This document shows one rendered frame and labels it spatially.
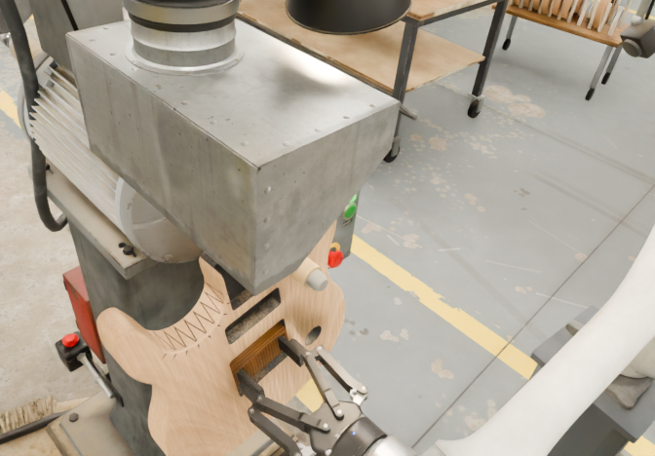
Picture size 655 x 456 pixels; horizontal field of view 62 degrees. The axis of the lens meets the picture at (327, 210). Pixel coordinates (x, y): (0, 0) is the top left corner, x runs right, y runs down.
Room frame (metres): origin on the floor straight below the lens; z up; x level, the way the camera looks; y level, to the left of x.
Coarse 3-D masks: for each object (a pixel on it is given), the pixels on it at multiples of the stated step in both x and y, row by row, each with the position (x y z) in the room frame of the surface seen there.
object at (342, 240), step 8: (344, 216) 0.85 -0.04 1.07; (352, 216) 0.87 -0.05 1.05; (336, 224) 0.84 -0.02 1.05; (344, 224) 0.86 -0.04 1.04; (352, 224) 0.88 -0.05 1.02; (336, 232) 0.84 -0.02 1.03; (344, 232) 0.86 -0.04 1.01; (352, 232) 0.88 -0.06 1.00; (336, 240) 0.84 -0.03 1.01; (344, 240) 0.86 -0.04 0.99; (336, 248) 0.84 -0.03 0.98; (344, 248) 0.87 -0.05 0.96; (344, 256) 0.87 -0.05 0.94
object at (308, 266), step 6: (306, 258) 0.51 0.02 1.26; (306, 264) 0.50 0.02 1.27; (312, 264) 0.50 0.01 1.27; (300, 270) 0.49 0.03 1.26; (306, 270) 0.49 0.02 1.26; (312, 270) 0.49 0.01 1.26; (294, 276) 0.49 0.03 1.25; (300, 276) 0.49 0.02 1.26; (306, 276) 0.48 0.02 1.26; (300, 282) 0.49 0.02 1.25
